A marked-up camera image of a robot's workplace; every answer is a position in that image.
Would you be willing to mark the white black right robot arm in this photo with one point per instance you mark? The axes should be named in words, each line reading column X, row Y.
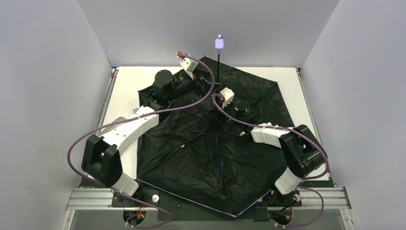
column 304, row 156

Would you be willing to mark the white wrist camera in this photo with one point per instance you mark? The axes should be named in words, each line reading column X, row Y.
column 227, row 95
column 188, row 65

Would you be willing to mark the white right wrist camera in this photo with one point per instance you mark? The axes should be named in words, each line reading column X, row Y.
column 227, row 95

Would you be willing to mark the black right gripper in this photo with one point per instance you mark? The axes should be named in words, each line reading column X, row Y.
column 220, row 112

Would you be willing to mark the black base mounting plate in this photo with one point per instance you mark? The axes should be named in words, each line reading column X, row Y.
column 272, row 205

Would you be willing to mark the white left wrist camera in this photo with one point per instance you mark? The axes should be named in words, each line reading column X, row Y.
column 188, row 65

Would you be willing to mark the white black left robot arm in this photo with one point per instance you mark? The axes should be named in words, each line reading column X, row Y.
column 102, row 154

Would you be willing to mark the aluminium table edge rail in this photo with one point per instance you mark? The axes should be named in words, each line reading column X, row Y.
column 104, row 108

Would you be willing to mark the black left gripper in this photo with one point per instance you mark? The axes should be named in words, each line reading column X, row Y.
column 197, row 79

